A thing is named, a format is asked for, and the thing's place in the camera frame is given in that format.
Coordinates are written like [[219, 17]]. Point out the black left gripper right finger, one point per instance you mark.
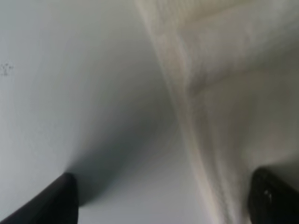
[[271, 200]]

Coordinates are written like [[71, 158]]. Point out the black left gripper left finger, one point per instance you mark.
[[56, 204]]

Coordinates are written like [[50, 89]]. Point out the cream white towel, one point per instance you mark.
[[232, 67]]

